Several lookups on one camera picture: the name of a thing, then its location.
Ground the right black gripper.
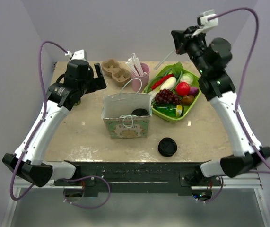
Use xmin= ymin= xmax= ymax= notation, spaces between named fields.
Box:
xmin=172 ymin=25 xmax=209 ymax=76

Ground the printed paper takeout bag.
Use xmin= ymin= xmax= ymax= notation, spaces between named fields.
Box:
xmin=101 ymin=91 xmax=152 ymax=139

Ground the black plastic cup lid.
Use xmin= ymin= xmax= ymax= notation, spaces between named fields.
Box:
xmin=131 ymin=108 xmax=149 ymax=117

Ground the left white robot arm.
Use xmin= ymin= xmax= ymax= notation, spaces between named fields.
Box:
xmin=2 ymin=60 xmax=106 ymax=187

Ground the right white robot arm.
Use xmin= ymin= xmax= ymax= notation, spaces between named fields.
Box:
xmin=171 ymin=26 xmax=270 ymax=186

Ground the stack of pulp carriers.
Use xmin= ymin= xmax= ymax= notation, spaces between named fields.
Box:
xmin=101 ymin=59 xmax=131 ymax=87

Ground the green leafy vegetable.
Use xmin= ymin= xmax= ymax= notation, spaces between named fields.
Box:
xmin=171 ymin=61 xmax=183 ymax=80

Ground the pink straw holder cup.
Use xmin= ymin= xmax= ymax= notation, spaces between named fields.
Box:
xmin=131 ymin=62 xmax=150 ymax=93

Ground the green cabbage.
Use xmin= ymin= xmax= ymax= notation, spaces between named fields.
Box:
xmin=180 ymin=73 xmax=194 ymax=86

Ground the white radish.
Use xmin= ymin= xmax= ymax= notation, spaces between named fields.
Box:
xmin=160 ymin=77 xmax=177 ymax=90

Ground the red chili pepper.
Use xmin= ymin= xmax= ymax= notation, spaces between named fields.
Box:
xmin=151 ymin=74 xmax=174 ymax=90

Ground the red tomato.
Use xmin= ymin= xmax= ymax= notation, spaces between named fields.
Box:
xmin=175 ymin=82 xmax=191 ymax=96

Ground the green plastic tray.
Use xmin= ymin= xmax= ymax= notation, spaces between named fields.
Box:
xmin=143 ymin=62 xmax=201 ymax=122

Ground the purple grape bunch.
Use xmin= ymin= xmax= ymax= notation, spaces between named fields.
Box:
xmin=155 ymin=89 xmax=181 ymax=105

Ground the green glass bottle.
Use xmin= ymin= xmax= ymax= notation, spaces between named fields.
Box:
xmin=154 ymin=105 xmax=184 ymax=118

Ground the stack of black lids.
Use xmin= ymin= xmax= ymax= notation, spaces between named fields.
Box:
xmin=157 ymin=137 xmax=177 ymax=157

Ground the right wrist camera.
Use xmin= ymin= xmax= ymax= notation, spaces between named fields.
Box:
xmin=192 ymin=10 xmax=218 ymax=38

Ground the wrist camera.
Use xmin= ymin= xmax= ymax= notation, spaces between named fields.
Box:
xmin=65 ymin=49 xmax=87 ymax=61
xmin=192 ymin=10 xmax=218 ymax=38

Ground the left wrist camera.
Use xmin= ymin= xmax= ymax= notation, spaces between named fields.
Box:
xmin=65 ymin=49 xmax=87 ymax=61

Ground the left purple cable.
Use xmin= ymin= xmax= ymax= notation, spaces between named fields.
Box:
xmin=9 ymin=41 xmax=69 ymax=201

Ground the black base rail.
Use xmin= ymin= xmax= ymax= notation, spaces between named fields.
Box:
xmin=14 ymin=160 xmax=263 ymax=197

